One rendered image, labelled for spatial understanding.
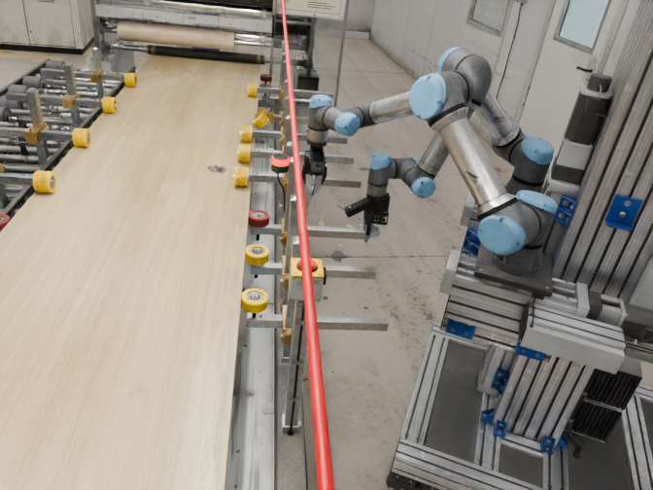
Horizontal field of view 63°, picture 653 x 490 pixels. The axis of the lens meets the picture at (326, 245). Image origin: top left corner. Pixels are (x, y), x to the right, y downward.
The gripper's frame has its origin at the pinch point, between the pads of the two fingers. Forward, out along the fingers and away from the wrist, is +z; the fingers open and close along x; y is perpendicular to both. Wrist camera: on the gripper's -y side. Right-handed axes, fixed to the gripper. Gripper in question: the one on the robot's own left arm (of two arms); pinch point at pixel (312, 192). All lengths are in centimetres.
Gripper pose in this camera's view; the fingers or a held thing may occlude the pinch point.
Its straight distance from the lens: 199.4
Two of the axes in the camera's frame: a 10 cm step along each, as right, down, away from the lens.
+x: -9.9, -0.5, -1.2
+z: -1.0, 8.5, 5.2
